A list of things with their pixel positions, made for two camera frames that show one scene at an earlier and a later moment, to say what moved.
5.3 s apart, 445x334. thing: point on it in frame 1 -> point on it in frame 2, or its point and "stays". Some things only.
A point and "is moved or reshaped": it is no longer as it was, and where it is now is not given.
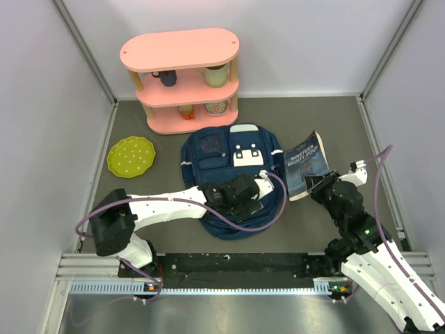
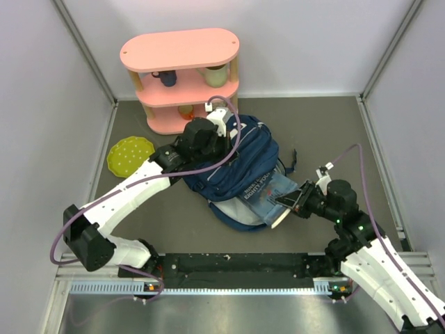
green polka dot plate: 131,157 stays
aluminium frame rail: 97,275 stays
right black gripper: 313,180 -> 297,199
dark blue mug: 169,78 stays
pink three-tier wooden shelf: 188,79 stays
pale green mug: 215,77 stays
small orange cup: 186,111 stays
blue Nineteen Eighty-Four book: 309,158 -> 262,198
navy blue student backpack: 213,153 is moved or reshaped
